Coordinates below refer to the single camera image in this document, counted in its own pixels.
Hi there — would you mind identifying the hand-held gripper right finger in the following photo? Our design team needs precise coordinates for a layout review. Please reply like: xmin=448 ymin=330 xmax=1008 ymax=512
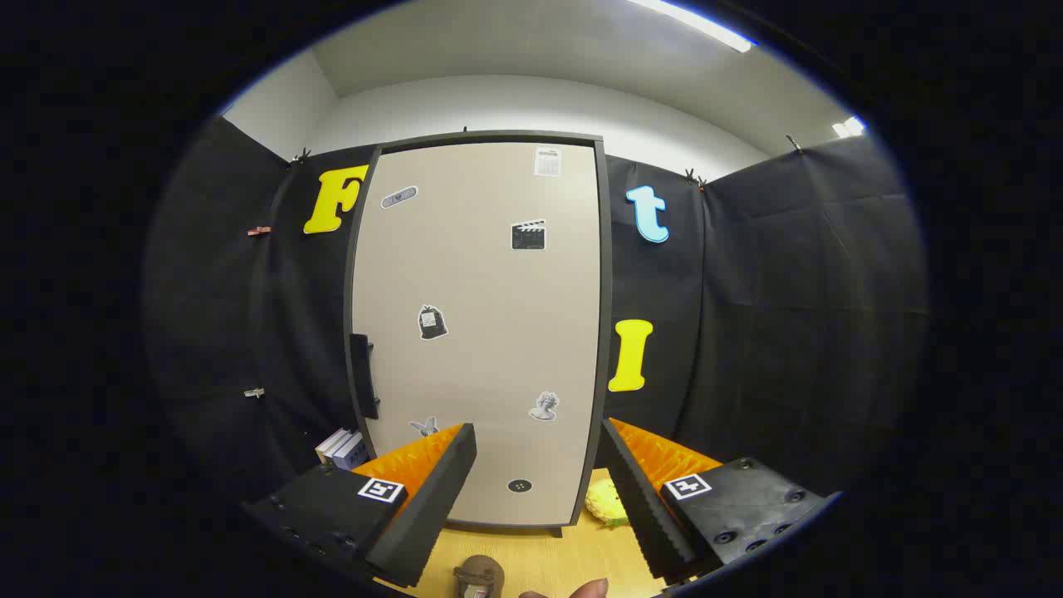
xmin=600 ymin=417 xmax=841 ymax=582

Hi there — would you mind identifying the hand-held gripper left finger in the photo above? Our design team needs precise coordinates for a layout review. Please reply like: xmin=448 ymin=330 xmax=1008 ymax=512
xmin=241 ymin=422 xmax=478 ymax=591

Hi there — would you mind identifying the brown fluffy shoe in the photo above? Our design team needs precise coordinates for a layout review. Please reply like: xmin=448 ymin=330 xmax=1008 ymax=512
xmin=453 ymin=555 xmax=506 ymax=598

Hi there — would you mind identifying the black door handle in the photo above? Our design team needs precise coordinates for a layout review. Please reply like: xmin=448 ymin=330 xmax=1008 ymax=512
xmin=349 ymin=334 xmax=381 ymax=420

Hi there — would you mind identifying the dark grey shoe cabinet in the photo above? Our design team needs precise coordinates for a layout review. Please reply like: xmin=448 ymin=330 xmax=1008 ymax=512
xmin=343 ymin=129 xmax=614 ymax=539

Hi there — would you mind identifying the yellow plush object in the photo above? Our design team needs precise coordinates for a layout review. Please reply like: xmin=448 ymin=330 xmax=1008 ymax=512
xmin=584 ymin=478 xmax=632 ymax=527

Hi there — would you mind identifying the white book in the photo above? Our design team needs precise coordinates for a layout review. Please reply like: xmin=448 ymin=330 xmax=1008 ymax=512
xmin=316 ymin=428 xmax=354 ymax=466

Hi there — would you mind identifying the black backdrop cloth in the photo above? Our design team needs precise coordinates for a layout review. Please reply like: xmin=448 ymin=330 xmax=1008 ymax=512
xmin=141 ymin=116 xmax=929 ymax=499

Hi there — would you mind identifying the long ceiling light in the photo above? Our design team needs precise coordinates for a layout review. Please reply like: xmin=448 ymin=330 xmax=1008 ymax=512
xmin=627 ymin=0 xmax=757 ymax=53

